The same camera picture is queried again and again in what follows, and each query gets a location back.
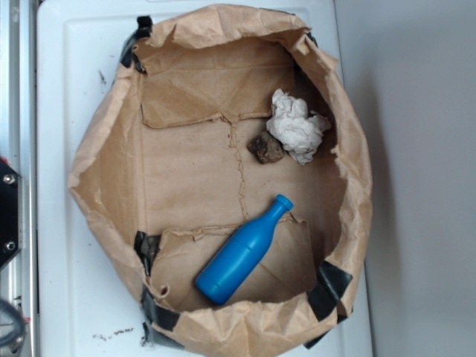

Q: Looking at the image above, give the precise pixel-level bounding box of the blue plastic bottle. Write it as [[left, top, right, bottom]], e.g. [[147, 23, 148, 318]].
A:
[[195, 194, 294, 305]]

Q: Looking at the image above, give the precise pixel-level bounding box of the brown rock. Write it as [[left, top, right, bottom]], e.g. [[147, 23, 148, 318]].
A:
[[247, 131, 285, 164]]

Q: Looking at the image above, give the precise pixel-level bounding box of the brown paper bag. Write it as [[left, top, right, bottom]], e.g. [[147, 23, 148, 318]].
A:
[[68, 4, 372, 356]]

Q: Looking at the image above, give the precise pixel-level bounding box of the crumpled white paper tissue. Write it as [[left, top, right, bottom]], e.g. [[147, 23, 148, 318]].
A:
[[266, 89, 332, 166]]

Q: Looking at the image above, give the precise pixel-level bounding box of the white plastic tray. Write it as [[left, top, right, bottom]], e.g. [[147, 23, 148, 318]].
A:
[[36, 0, 375, 357]]

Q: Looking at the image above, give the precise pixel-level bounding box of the black metal bracket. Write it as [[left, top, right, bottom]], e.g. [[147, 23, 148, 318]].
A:
[[0, 156, 22, 271]]

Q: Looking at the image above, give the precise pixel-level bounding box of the aluminium frame rail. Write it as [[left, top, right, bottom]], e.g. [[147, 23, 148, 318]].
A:
[[1, 1, 39, 356]]

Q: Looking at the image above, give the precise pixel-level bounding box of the black cable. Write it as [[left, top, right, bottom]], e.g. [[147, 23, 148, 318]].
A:
[[0, 297, 28, 355]]

